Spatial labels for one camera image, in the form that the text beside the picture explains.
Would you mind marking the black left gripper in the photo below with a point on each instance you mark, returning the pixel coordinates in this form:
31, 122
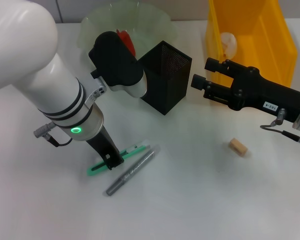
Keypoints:
102, 143

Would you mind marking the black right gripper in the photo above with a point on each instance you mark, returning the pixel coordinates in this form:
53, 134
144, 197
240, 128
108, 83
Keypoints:
265, 95

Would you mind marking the grey marker pen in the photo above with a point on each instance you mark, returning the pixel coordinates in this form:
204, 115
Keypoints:
135, 168

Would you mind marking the green utility knife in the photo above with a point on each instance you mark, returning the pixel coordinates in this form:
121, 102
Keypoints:
135, 150

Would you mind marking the white paper ball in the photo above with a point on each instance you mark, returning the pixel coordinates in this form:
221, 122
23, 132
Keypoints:
228, 45

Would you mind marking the black mesh pen holder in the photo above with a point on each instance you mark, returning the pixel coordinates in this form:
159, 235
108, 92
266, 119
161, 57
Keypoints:
170, 82

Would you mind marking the reddish orange fruit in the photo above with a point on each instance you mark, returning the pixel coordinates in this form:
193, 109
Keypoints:
127, 41

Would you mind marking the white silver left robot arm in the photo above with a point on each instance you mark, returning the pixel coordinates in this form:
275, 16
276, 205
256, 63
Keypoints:
52, 80

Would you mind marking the green glass fruit plate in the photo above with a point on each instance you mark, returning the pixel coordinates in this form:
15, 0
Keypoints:
150, 27

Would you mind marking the yellow plastic bin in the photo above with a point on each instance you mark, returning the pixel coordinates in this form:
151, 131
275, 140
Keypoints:
260, 45

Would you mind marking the small wooden block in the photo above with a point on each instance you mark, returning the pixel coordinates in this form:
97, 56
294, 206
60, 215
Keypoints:
238, 147

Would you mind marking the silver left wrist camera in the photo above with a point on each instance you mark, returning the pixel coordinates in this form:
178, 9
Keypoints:
115, 62

